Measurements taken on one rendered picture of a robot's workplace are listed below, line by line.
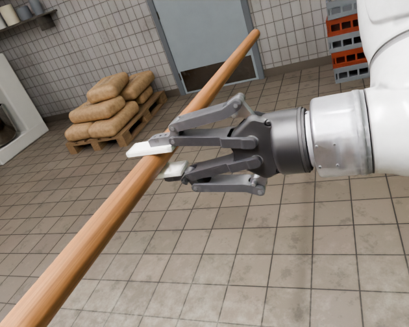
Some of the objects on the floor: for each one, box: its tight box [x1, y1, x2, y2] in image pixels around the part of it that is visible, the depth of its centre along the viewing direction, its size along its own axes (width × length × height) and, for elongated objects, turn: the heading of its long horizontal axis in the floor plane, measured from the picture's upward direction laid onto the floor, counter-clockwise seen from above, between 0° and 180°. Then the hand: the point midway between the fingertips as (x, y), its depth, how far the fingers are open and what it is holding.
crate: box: [333, 62, 370, 84], centre depth 332 cm, size 40×60×15 cm, turn 102°
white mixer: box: [0, 47, 49, 167], centre depth 453 cm, size 100×66×132 cm, turn 10°
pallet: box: [65, 90, 167, 154], centre depth 422 cm, size 120×80×14 cm, turn 10°
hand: (157, 159), depth 46 cm, fingers closed on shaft, 3 cm apart
